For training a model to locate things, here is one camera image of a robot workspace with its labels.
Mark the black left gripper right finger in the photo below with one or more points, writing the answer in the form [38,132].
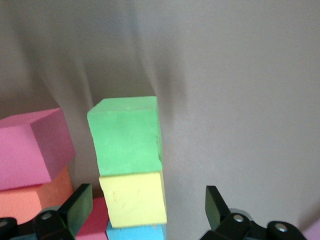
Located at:
[235,227]

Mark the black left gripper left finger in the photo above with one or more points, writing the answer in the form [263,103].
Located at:
[75,212]

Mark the red foam cube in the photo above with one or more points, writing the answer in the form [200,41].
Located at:
[96,222]
[25,155]

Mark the orange foam cube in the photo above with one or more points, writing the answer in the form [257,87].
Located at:
[20,202]

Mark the yellow foam cube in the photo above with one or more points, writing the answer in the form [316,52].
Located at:
[135,200]

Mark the cyan foam cube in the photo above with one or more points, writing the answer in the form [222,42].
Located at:
[135,233]

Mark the green foam cube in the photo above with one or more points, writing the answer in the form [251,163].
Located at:
[125,137]

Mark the brown table cover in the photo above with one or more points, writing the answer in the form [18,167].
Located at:
[237,100]

